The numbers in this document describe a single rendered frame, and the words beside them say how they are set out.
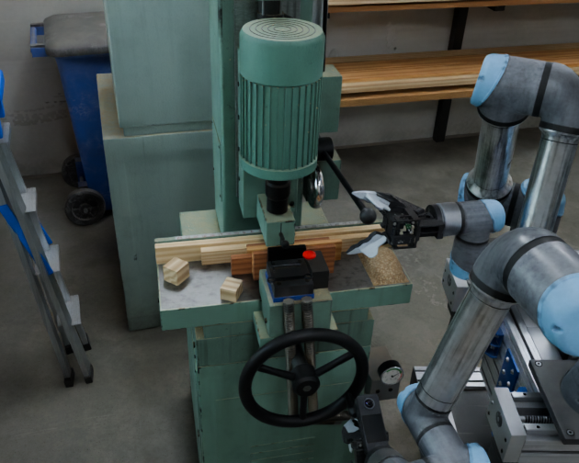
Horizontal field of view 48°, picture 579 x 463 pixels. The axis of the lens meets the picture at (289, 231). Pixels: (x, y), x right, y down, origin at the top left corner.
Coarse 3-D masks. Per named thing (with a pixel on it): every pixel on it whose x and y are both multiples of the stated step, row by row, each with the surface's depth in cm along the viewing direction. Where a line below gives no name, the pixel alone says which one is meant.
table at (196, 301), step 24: (192, 264) 159; (216, 264) 160; (336, 264) 162; (360, 264) 162; (168, 288) 151; (192, 288) 151; (216, 288) 152; (336, 288) 153; (360, 288) 154; (384, 288) 155; (408, 288) 157; (168, 312) 145; (192, 312) 147; (216, 312) 148; (240, 312) 150; (264, 336) 143
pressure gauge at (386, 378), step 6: (390, 360) 164; (384, 366) 163; (390, 366) 162; (396, 366) 162; (378, 372) 164; (384, 372) 162; (390, 372) 163; (396, 372) 163; (402, 372) 163; (384, 378) 163; (390, 378) 164; (396, 378) 164; (384, 384) 164; (390, 384) 165
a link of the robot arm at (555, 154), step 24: (552, 72) 132; (552, 96) 132; (576, 96) 132; (552, 120) 135; (576, 120) 133; (552, 144) 136; (576, 144) 137; (552, 168) 137; (528, 192) 142; (552, 192) 139; (528, 216) 142; (552, 216) 141
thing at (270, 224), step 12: (264, 204) 158; (288, 204) 159; (264, 216) 154; (276, 216) 154; (288, 216) 154; (264, 228) 156; (276, 228) 153; (288, 228) 154; (276, 240) 155; (288, 240) 155
